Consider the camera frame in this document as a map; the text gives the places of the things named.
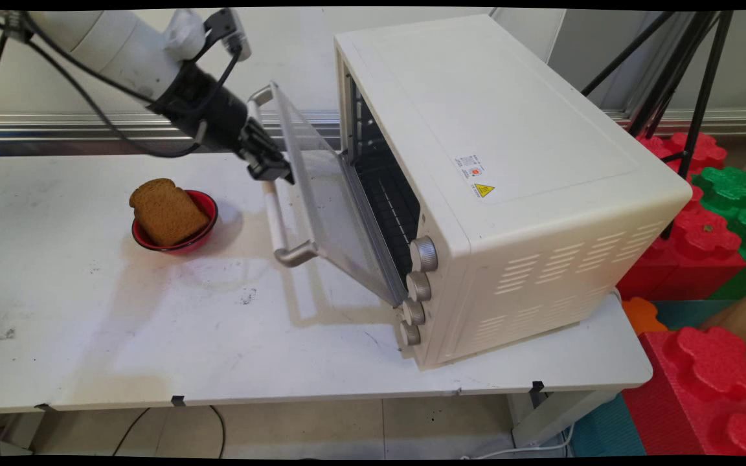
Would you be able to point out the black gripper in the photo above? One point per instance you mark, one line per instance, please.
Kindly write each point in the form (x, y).
(208, 113)

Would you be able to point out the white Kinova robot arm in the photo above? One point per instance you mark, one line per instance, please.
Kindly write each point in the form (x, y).
(114, 45)

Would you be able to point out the red bowl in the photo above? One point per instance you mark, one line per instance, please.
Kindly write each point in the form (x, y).
(208, 213)

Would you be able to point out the brown toast slice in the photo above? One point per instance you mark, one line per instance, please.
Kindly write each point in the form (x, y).
(167, 213)

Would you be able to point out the silver oven knob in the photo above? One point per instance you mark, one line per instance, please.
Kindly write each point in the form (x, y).
(424, 254)
(419, 286)
(410, 334)
(414, 312)

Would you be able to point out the oven warning sticker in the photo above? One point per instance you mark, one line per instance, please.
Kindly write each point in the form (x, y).
(476, 176)

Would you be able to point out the white toaster oven body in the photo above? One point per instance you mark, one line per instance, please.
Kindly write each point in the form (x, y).
(509, 162)

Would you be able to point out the black table edge clip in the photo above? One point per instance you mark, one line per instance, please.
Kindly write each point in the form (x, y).
(46, 407)
(537, 387)
(179, 400)

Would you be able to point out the white table leg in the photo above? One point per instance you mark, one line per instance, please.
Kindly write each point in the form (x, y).
(551, 417)

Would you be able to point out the orange foam block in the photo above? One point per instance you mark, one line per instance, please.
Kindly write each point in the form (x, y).
(642, 316)

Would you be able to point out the black tripod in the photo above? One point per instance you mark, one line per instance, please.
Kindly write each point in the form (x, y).
(697, 97)

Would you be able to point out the teal foam mat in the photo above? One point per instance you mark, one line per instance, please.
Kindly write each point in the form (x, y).
(606, 430)

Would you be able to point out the green foam block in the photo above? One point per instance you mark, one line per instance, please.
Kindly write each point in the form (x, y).
(735, 194)

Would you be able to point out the large red foam block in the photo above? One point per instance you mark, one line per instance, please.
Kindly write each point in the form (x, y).
(703, 388)

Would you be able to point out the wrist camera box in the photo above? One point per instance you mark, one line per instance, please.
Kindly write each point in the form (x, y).
(227, 29)

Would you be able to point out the aluminium wall rail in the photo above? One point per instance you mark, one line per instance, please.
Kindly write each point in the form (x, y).
(56, 126)

